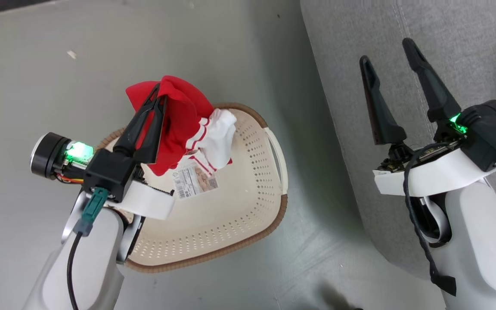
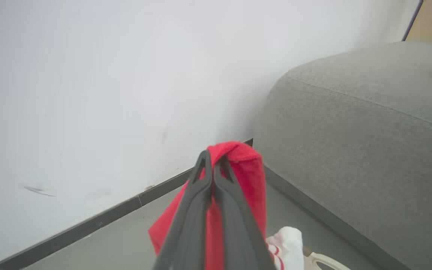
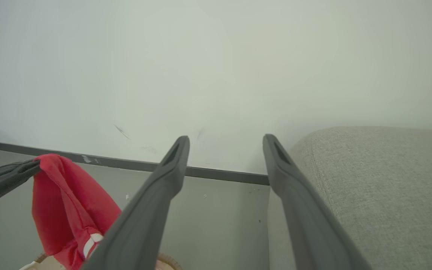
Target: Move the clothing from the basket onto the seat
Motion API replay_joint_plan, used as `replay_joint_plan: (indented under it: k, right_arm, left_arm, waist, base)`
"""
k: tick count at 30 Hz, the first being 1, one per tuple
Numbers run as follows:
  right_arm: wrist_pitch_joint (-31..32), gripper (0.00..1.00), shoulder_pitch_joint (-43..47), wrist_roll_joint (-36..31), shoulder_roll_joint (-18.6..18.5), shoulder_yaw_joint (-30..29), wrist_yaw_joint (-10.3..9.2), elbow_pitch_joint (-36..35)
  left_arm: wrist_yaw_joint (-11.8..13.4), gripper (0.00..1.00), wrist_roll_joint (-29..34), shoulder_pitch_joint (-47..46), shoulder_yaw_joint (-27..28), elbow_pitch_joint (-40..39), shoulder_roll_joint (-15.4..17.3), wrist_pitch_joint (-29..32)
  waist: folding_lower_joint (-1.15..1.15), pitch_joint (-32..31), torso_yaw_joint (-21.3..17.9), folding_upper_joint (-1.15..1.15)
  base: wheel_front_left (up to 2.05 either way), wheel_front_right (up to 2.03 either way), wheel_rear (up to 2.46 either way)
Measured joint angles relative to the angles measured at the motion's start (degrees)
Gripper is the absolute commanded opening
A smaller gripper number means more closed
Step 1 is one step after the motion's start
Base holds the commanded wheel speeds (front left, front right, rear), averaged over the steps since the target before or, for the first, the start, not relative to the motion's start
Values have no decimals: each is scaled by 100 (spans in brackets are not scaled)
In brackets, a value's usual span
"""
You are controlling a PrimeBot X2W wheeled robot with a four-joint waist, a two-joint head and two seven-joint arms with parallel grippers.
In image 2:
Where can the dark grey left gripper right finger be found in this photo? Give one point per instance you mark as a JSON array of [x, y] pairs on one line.
[[238, 232]]

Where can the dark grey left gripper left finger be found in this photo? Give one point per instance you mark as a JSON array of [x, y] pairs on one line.
[[193, 217]]

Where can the red cloth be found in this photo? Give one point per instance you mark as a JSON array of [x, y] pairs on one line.
[[249, 176]]

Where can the grey fabric sofa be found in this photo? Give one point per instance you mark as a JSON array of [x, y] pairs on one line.
[[351, 131]]

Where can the cream plastic laundry basket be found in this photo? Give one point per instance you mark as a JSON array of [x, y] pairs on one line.
[[323, 258]]

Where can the dark grey baseboard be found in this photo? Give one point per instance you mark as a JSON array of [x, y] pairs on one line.
[[88, 223]]

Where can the tan wooden panel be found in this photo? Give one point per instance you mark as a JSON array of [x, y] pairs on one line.
[[431, 26]]

